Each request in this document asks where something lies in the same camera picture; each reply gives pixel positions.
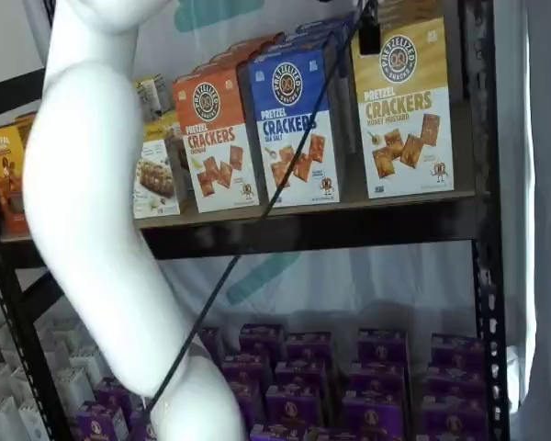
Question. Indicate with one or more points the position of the yellow pretzel crackers box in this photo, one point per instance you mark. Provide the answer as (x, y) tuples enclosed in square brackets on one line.
[(404, 138), (452, 46)]

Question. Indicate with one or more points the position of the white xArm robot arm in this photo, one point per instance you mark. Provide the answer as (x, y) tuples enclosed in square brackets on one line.
[(96, 184)]

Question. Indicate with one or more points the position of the brown particleboard shelf board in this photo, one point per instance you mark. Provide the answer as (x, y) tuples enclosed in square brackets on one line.
[(303, 209)]

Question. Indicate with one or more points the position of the black metal shelf rack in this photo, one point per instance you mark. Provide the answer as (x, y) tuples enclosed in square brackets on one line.
[(349, 227)]

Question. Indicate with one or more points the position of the orange pretzel crackers box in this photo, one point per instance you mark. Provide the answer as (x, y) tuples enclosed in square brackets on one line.
[(220, 62), (211, 151), (252, 43)]

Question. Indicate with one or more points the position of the blue pretzel crackers box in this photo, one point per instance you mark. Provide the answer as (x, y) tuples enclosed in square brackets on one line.
[(321, 39), (326, 23), (266, 105)]

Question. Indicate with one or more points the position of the purple Annies snack box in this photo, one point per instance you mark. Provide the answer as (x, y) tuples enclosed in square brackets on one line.
[(310, 349), (454, 420), (245, 369), (262, 340), (280, 434), (303, 374), (459, 351), (101, 422), (115, 395), (374, 418), (248, 404), (213, 344), (457, 386), (383, 347), (294, 406), (378, 381), (140, 427)]

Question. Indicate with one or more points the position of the white yellow granola bar box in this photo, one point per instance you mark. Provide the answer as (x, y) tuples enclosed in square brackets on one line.
[(156, 184), (154, 92)]

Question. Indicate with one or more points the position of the orange granola bar box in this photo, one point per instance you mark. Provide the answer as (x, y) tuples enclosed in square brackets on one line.
[(2, 174), (25, 124)]

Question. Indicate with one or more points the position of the white cloth curtain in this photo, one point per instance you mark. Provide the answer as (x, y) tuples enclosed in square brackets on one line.
[(542, 229)]

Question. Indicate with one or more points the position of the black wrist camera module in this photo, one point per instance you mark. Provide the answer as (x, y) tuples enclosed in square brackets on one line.
[(369, 37)]

